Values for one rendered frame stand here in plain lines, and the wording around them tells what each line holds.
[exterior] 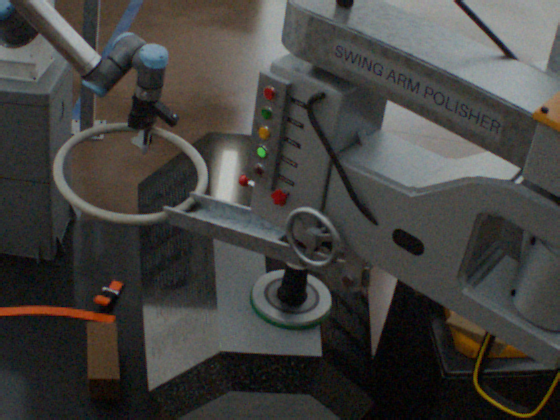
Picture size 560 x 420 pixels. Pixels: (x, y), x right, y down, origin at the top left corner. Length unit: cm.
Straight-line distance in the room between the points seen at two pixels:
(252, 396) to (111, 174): 230
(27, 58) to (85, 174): 114
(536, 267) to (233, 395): 86
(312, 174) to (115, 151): 262
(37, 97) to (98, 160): 119
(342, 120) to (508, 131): 41
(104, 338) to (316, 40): 172
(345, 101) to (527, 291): 56
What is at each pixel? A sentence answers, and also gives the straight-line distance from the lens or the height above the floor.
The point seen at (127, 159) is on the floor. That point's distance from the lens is 432.
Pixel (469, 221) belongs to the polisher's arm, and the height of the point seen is 143.
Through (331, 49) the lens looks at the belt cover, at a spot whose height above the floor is 166.
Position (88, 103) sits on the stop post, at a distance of 444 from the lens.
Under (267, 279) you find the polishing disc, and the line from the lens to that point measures 227.
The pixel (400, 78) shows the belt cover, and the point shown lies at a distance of 163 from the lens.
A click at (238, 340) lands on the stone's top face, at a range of 212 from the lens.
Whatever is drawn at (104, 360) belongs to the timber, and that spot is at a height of 14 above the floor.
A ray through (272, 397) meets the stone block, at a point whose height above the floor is 77.
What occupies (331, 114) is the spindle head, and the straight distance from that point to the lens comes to 176.
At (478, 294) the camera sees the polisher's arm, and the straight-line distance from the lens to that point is 176.
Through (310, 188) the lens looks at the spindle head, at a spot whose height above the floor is 131.
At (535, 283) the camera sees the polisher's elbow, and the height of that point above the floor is 137.
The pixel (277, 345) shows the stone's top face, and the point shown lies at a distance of 213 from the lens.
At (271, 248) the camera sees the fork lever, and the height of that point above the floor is 104.
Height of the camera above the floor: 234
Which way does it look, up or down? 36 degrees down
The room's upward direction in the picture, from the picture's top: 9 degrees clockwise
